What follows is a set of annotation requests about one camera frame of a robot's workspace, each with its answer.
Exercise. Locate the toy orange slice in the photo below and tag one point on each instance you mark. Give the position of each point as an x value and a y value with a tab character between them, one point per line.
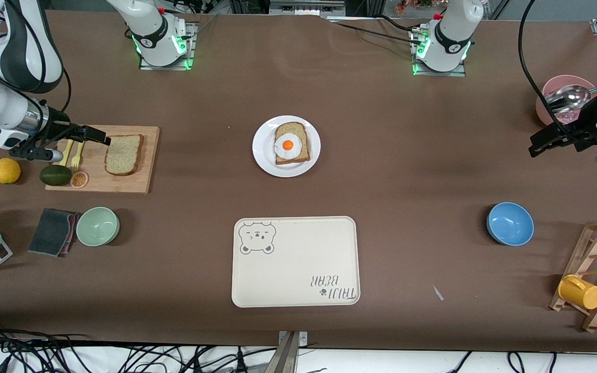
79	180

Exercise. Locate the clear plastic ice pieces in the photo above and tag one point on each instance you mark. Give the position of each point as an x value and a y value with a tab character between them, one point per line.
563	118

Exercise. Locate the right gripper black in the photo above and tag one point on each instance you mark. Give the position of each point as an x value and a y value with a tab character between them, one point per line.
55	128

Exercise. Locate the toy green avocado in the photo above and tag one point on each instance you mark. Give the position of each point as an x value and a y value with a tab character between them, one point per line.
55	175

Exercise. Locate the toy fried egg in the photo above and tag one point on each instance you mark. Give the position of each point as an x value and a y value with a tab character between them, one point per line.
288	145

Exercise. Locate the grey pink folded cloth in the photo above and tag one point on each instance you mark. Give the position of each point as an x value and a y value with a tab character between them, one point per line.
50	230

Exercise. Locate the yellow mug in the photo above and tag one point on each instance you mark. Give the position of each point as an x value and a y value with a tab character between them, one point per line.
581	292

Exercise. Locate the metal table edge bracket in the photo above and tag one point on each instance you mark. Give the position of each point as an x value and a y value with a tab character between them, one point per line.
290	352

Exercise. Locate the yellow toy lemon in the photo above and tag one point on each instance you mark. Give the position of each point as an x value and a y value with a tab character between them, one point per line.
6	171

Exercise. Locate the yellow plastic knife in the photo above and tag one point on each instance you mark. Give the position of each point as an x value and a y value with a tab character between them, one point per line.
66	154

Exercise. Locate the bamboo cutting board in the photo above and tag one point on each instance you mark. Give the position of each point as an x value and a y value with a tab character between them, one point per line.
122	184

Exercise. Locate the toy bread slice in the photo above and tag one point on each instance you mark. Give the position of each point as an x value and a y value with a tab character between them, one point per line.
296	129
124	154

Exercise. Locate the aluminium profile rail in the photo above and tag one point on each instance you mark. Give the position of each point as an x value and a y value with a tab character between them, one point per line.
303	6

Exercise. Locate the white round plate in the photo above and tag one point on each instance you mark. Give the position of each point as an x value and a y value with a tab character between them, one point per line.
265	150

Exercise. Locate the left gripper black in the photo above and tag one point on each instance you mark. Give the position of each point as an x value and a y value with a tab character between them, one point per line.
586	120

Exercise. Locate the cream bear print tray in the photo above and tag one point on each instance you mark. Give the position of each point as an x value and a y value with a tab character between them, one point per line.
298	259

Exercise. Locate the pink bowl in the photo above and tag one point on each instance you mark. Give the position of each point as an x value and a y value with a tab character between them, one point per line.
563	83

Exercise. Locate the wooden peg cup rack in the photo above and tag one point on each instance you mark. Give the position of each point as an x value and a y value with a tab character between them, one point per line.
596	243

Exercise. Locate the blue bowl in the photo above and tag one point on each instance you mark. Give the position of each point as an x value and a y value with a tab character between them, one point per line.
510	224

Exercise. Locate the yellow plastic fork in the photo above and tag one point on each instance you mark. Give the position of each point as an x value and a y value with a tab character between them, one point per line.
77	158

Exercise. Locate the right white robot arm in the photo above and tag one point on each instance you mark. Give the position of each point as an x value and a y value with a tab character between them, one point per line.
145	28

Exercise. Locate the metal scoop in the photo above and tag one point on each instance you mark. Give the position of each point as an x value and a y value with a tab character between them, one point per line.
568	98

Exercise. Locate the mint green bowl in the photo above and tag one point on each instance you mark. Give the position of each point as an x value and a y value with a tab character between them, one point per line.
97	226

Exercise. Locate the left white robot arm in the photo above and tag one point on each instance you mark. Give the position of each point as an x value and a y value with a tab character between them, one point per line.
451	31

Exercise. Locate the small paper scrap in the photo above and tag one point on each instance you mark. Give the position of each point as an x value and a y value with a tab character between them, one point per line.
438	292

